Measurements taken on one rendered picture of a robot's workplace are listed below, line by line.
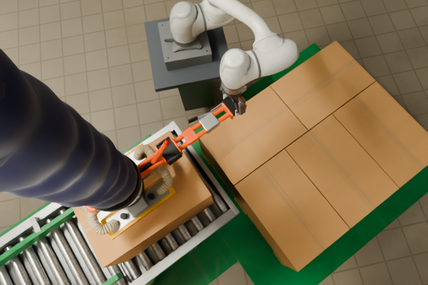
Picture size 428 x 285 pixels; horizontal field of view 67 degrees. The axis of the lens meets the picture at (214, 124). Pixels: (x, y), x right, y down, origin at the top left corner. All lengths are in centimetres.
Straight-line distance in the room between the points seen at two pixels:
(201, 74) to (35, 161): 149
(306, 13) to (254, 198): 193
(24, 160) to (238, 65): 69
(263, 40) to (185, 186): 82
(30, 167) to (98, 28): 274
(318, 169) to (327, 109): 41
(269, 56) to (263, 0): 220
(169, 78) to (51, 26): 176
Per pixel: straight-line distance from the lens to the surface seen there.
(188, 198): 162
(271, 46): 116
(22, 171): 68
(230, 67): 108
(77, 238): 218
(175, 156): 138
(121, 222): 153
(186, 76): 204
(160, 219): 163
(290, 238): 204
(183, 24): 183
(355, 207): 216
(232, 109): 143
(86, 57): 321
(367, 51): 324
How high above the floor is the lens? 255
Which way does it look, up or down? 71 degrees down
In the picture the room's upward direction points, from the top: 5 degrees counter-clockwise
